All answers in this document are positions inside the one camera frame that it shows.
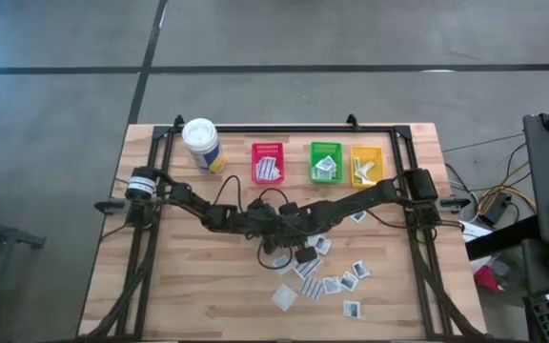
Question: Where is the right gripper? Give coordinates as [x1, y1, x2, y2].
[281, 202, 328, 265]

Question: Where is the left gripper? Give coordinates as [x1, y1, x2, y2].
[235, 198, 289, 256]

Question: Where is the white gauze pad packet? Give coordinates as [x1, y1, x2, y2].
[271, 283, 299, 313]

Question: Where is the red plastic basket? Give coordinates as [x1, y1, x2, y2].
[251, 141, 286, 186]

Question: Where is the green plastic basket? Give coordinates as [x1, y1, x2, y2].
[309, 140, 344, 185]

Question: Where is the wipes canister with white lid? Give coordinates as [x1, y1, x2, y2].
[181, 117, 229, 175]

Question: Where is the yellow plastic basket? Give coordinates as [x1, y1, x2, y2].
[350, 144, 386, 188]

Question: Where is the white paper sheet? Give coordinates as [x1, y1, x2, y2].
[458, 219, 494, 242]

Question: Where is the red object on floor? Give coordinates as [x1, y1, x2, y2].
[474, 264, 504, 293]

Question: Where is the black power brick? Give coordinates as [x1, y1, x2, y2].
[478, 192, 514, 228]

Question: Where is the dark metal floor stand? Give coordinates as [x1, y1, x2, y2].
[0, 190, 47, 343]

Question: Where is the yellow floor cable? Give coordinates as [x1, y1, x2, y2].
[478, 159, 538, 211]

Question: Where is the thin black floor cable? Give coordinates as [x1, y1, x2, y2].
[442, 134, 526, 153]

